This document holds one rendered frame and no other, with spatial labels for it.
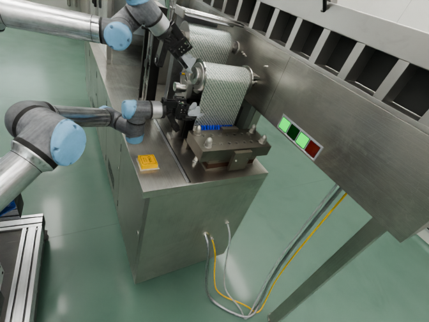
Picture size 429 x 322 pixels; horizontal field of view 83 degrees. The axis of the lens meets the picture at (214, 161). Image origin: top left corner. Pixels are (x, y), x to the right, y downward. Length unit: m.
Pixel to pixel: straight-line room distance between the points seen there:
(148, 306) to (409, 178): 1.46
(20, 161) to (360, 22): 1.07
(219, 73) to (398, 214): 0.84
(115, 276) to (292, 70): 1.55
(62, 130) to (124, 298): 1.23
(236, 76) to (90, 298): 1.46
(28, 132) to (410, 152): 1.04
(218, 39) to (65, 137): 0.90
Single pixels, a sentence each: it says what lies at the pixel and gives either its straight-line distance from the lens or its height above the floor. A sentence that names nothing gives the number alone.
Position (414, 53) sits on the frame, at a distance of 0.93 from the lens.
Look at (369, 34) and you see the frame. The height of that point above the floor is 1.61.
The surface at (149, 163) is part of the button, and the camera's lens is 1.07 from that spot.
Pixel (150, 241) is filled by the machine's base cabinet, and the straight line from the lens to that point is 1.29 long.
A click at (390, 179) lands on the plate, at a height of 1.28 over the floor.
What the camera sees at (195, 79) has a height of 1.24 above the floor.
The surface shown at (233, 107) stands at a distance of 1.24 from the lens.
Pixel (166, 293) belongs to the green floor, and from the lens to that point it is 1.76.
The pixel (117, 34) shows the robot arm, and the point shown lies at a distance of 0.85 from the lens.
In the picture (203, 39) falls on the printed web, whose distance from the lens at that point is 1.30.
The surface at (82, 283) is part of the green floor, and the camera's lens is 1.79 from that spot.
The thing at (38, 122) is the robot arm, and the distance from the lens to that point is 0.77.
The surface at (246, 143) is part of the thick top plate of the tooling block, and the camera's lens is 1.19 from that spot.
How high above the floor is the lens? 1.62
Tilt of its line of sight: 36 degrees down
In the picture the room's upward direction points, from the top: 20 degrees clockwise
